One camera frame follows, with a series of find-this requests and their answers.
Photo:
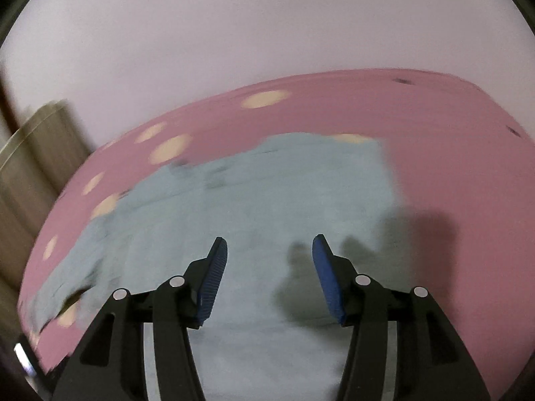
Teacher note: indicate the pink spotted bed sheet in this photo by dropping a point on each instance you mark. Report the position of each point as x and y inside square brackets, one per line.
[439, 154]

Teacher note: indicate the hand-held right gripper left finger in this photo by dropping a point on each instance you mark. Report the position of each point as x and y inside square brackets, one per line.
[213, 275]

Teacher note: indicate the brown wooden cabinet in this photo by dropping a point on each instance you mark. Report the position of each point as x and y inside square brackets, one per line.
[33, 167]

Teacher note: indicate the light blue puffer jacket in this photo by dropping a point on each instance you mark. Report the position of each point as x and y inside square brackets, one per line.
[250, 200]

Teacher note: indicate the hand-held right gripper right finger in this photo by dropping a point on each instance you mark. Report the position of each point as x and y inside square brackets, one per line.
[326, 275]

